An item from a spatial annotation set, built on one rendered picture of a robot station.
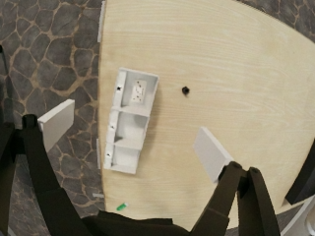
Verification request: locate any white domino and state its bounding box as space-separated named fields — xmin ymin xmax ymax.
xmin=131 ymin=79 xmax=147 ymax=103

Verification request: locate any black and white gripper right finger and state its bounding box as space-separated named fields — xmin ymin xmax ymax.
xmin=190 ymin=126 xmax=281 ymax=236

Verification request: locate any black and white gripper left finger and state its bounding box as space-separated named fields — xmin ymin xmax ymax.
xmin=0 ymin=99 xmax=93 ymax=236

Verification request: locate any white rack of bins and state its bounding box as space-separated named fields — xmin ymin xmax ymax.
xmin=103 ymin=67 xmax=159 ymax=174

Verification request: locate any black hex nut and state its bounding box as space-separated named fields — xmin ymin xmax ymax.
xmin=182 ymin=87 xmax=190 ymax=94

